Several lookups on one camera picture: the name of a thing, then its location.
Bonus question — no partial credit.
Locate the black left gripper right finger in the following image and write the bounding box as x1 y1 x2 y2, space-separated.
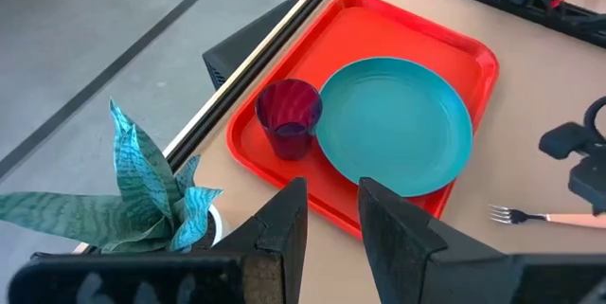
358 176 606 304

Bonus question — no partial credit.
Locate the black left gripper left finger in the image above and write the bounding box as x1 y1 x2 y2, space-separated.
7 176 309 304

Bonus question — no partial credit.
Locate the fork with peach handle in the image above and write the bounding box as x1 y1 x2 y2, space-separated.
488 204 606 230

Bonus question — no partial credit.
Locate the green round plate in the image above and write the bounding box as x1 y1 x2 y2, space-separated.
314 56 474 199

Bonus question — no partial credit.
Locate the red plastic tray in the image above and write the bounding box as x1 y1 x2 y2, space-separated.
225 0 501 240

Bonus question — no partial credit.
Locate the white plant pot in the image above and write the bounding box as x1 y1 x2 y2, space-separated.
191 203 224 251

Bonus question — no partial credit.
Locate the green snake plant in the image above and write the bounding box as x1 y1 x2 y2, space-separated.
0 98 223 254

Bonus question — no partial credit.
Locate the black computer case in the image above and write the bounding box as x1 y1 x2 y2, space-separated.
202 0 300 91

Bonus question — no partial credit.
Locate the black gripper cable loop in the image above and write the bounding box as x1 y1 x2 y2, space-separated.
582 95 606 140

